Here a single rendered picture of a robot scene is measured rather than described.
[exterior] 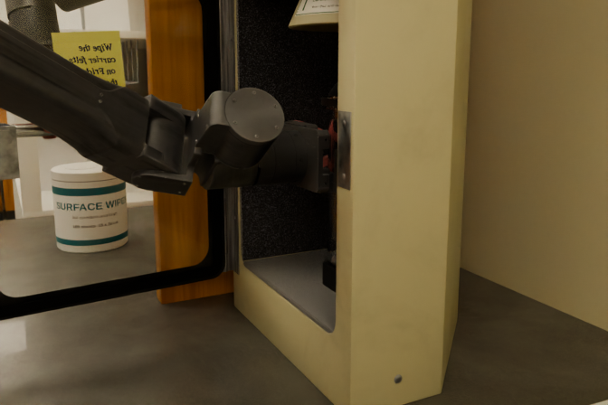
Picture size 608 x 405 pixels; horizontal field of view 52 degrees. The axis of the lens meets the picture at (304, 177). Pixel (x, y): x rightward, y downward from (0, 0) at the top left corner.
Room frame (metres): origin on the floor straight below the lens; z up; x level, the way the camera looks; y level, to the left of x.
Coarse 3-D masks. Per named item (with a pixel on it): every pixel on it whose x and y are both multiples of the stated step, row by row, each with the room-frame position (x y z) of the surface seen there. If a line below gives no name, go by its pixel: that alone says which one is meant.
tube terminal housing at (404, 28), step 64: (384, 0) 0.55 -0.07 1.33; (448, 0) 0.58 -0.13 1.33; (384, 64) 0.55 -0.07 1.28; (448, 64) 0.58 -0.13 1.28; (384, 128) 0.55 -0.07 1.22; (448, 128) 0.59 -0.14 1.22; (384, 192) 0.55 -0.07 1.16; (448, 192) 0.59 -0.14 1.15; (384, 256) 0.55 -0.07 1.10; (448, 256) 0.60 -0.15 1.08; (256, 320) 0.75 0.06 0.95; (384, 320) 0.56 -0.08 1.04; (448, 320) 0.64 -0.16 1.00; (320, 384) 0.59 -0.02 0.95; (384, 384) 0.56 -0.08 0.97
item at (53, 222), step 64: (0, 0) 0.67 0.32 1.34; (64, 0) 0.71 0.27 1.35; (128, 0) 0.75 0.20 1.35; (192, 0) 0.79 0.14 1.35; (128, 64) 0.74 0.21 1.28; (192, 64) 0.79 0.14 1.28; (0, 192) 0.66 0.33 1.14; (64, 192) 0.70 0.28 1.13; (128, 192) 0.74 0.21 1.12; (192, 192) 0.78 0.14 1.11; (0, 256) 0.66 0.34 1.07; (64, 256) 0.70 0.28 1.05; (128, 256) 0.74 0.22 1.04; (192, 256) 0.78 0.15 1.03
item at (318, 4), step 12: (300, 0) 0.69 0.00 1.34; (312, 0) 0.66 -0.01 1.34; (324, 0) 0.65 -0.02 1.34; (336, 0) 0.64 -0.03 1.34; (300, 12) 0.67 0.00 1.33; (312, 12) 0.65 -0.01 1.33; (324, 12) 0.64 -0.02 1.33; (336, 12) 0.63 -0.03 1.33; (300, 24) 0.66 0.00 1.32; (312, 24) 0.65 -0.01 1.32; (324, 24) 0.77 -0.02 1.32; (336, 24) 0.78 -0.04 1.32
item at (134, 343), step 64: (64, 320) 0.78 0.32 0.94; (128, 320) 0.78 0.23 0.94; (192, 320) 0.78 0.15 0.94; (512, 320) 0.78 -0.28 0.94; (576, 320) 0.78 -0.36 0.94; (0, 384) 0.61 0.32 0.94; (64, 384) 0.61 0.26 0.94; (128, 384) 0.61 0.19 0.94; (192, 384) 0.61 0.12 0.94; (256, 384) 0.61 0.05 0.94; (448, 384) 0.61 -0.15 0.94; (512, 384) 0.61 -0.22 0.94; (576, 384) 0.61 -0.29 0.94
